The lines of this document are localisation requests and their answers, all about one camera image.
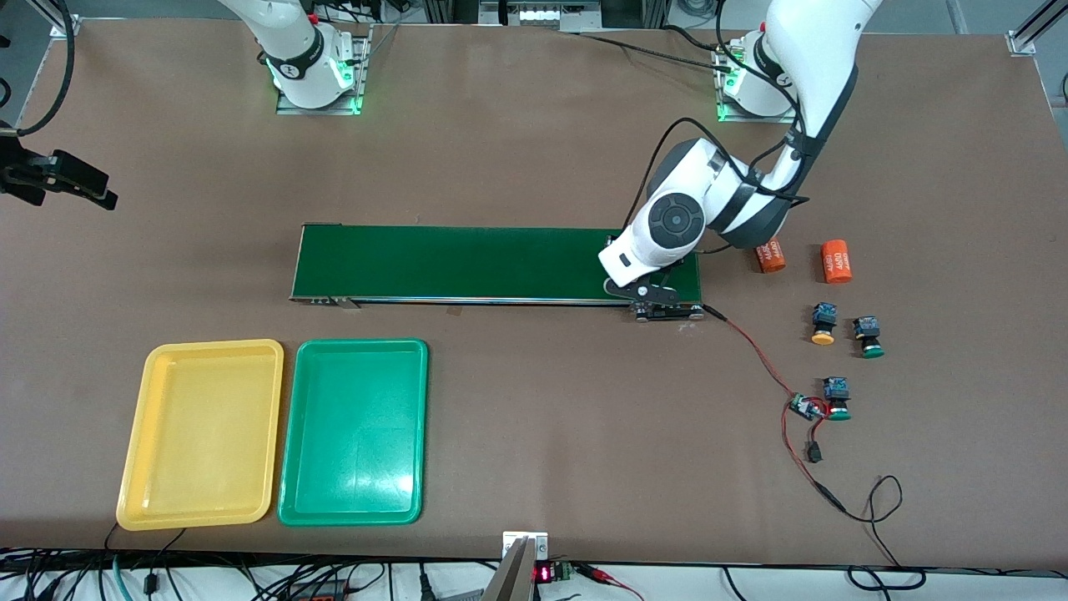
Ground green mushroom push button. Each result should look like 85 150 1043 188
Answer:
822 376 853 422
853 316 886 360

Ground yellow plastic tray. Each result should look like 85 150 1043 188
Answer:
115 338 285 533

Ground green plastic tray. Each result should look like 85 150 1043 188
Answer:
276 337 430 528

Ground green belt mini conveyor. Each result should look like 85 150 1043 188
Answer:
289 223 707 323

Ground white device behind table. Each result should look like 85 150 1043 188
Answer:
480 0 603 33

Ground grey metal bar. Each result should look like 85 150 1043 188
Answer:
481 537 537 601

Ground red clip lead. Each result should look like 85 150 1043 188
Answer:
574 561 645 601

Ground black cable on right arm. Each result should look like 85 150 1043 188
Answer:
0 0 76 139

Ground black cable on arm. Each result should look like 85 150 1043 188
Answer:
0 0 76 139
634 46 823 220

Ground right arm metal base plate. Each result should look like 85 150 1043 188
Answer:
275 23 373 116

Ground black cable across table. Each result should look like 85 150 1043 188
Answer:
576 32 739 72

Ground small metal mounting bracket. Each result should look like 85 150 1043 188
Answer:
501 530 550 562

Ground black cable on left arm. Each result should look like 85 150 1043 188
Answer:
634 46 823 220

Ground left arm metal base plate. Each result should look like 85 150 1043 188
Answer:
713 42 806 124

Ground thin black looped cable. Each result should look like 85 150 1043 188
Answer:
841 474 929 593

